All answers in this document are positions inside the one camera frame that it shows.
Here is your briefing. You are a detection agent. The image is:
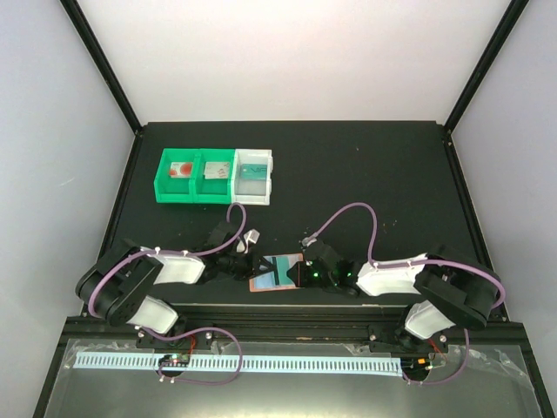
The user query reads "black aluminium front rail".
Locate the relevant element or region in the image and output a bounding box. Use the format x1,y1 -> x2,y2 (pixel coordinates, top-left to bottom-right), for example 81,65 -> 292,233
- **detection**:
60,305 -> 530,348

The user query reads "blossom pattern card in bin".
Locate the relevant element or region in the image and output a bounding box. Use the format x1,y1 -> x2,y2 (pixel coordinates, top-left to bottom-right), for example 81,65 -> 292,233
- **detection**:
204,161 -> 231,179

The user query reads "red circles card in bin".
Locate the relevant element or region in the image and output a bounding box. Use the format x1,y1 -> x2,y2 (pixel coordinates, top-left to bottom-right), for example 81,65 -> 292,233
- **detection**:
168,161 -> 193,179

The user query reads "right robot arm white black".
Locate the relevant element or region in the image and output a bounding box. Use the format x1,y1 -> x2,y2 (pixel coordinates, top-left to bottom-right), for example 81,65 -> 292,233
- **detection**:
286,239 -> 506,353

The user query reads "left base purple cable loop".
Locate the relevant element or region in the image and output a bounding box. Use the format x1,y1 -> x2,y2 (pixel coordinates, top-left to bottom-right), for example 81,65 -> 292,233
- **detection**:
143,326 -> 244,388

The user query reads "white translucent bin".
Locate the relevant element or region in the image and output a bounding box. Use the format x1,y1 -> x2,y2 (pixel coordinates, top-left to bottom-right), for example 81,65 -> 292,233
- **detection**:
231,149 -> 273,206

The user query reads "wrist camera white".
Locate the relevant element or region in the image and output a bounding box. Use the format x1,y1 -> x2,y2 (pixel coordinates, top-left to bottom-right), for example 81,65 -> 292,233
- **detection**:
300,233 -> 318,247
236,229 -> 260,253

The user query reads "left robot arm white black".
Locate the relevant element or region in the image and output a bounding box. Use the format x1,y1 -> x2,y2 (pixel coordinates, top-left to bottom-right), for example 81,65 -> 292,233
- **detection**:
75,221 -> 277,347

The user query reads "teal VIP credit card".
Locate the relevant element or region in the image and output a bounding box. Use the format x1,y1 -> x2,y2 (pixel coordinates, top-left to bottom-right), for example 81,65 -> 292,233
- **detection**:
266,254 -> 298,290

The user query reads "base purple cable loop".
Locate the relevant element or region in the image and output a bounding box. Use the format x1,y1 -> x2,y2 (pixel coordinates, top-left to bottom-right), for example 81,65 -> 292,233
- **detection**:
143,326 -> 244,388
401,328 -> 471,388

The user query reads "green bin left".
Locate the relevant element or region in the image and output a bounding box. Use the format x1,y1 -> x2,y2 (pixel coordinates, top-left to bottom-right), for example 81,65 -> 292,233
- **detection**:
153,148 -> 200,204

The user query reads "small circuit board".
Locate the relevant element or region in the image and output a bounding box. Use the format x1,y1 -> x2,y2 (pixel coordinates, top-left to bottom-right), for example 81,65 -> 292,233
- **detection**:
158,354 -> 190,367
409,355 -> 446,371

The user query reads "teal VIP card in bin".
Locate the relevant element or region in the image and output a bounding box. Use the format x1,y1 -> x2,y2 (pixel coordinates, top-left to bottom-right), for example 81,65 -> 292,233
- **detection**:
240,164 -> 268,181

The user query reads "brown leather card holder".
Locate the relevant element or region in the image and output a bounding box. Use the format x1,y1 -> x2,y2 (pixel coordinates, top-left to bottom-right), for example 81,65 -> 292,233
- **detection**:
249,253 -> 303,293

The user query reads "white slotted cable duct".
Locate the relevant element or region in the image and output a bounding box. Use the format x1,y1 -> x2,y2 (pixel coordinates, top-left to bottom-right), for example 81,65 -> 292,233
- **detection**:
73,352 -> 403,377

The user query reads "green bin middle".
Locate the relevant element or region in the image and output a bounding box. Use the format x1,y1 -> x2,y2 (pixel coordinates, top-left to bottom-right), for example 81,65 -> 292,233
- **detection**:
193,148 -> 235,205

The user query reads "left black frame post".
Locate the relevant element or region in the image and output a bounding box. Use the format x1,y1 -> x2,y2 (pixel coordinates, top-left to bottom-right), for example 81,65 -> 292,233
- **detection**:
59,0 -> 142,134

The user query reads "right small circuit board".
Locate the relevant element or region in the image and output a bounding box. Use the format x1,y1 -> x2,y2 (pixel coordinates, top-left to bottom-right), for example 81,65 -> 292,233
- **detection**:
409,355 -> 446,371

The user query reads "green bin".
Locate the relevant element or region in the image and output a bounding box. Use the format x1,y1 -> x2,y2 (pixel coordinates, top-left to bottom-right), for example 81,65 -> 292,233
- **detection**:
193,148 -> 235,205
153,148 -> 200,204

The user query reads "right black frame post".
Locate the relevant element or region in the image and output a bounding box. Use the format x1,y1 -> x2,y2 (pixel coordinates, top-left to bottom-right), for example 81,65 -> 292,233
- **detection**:
444,0 -> 529,135

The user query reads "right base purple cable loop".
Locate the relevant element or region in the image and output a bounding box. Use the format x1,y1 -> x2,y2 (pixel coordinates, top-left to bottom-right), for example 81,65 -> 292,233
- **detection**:
401,328 -> 471,388

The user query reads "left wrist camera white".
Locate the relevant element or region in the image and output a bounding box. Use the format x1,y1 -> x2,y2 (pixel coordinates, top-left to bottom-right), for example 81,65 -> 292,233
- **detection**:
236,229 -> 260,253

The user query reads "left small circuit board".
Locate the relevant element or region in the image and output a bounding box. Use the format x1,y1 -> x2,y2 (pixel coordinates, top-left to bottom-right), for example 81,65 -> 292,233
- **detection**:
158,354 -> 190,367

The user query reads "black frame post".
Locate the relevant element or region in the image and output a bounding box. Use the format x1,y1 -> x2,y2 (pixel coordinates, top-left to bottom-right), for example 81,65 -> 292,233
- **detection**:
444,0 -> 529,135
59,0 -> 142,134

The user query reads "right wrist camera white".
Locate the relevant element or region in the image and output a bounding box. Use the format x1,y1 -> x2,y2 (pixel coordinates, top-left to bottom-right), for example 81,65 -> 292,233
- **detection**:
300,233 -> 318,247

